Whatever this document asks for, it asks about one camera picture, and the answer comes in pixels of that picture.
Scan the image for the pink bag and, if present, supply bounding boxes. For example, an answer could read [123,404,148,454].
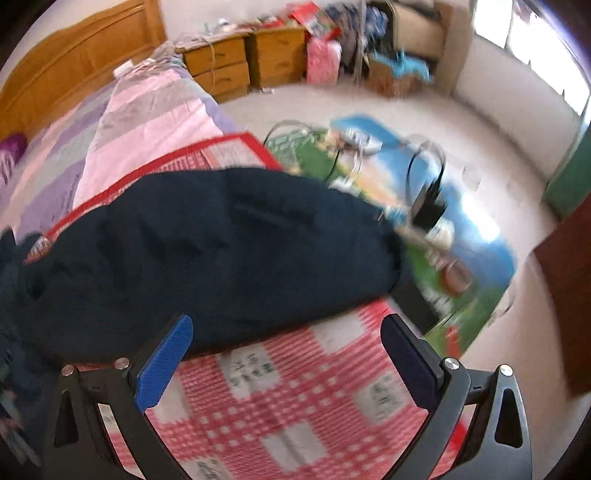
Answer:
[305,39,342,86]

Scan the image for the red box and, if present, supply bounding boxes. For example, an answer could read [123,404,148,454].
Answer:
[288,2,340,40]

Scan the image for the green curtain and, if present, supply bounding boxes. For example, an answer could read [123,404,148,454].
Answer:
[542,117,591,220]

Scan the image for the colourful printed floor mat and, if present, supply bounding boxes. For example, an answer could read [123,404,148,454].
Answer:
[265,115,515,356]

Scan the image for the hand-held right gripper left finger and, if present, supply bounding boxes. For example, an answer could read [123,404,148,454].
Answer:
[44,314,195,480]

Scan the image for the small cardboard box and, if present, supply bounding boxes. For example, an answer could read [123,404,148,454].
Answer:
[367,51,435,97]

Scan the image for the brown wooden door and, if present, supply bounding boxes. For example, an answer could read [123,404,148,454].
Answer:
[533,194,591,398]

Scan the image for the wooden nightstand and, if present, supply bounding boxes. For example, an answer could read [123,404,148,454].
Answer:
[245,25,308,88]
[175,34,252,103]

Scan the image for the wooden headboard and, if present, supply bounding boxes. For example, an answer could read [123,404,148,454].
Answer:
[0,0,168,139]

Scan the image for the dark navy padded jacket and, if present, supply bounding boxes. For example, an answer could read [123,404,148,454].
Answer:
[0,167,407,365]

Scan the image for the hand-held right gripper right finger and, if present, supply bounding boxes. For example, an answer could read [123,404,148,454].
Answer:
[381,314,532,480]

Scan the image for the red checkered blanket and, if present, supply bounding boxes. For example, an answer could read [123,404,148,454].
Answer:
[23,131,476,480]

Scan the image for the purple cloth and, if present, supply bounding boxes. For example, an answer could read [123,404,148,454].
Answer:
[0,132,28,185]

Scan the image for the window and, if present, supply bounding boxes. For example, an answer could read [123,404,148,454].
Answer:
[475,0,591,116]

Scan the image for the black power adapter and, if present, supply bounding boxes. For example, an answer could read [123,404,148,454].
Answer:
[406,185,448,229]

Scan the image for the pile of clothes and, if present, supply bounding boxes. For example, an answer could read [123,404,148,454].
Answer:
[323,0,393,84]

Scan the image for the large cardboard box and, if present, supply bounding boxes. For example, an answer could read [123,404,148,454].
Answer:
[392,0,472,63]

